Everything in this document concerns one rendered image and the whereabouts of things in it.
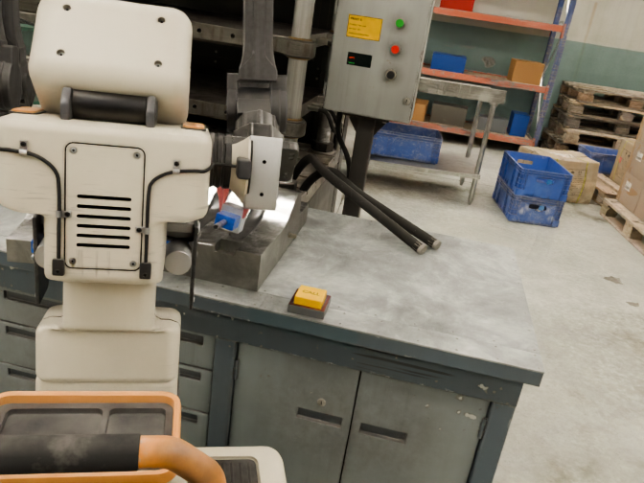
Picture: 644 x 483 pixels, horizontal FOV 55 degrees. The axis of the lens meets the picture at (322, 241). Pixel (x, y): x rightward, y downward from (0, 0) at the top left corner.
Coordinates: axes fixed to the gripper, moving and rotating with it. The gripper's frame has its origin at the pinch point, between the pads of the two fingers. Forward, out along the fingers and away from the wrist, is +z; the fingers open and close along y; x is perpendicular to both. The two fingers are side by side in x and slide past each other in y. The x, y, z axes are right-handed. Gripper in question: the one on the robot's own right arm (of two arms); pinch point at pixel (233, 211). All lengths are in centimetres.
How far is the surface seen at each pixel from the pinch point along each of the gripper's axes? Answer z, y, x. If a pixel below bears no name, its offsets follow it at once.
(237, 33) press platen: -38, 33, -74
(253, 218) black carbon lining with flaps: 5.8, -0.2, -21.3
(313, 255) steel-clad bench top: 11.4, -17.1, -26.7
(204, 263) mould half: 13.6, 3.3, -0.1
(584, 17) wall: -182, -174, -663
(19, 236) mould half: 18.6, 42.6, 8.2
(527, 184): -1, -124, -355
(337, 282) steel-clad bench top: 12.2, -25.9, -13.9
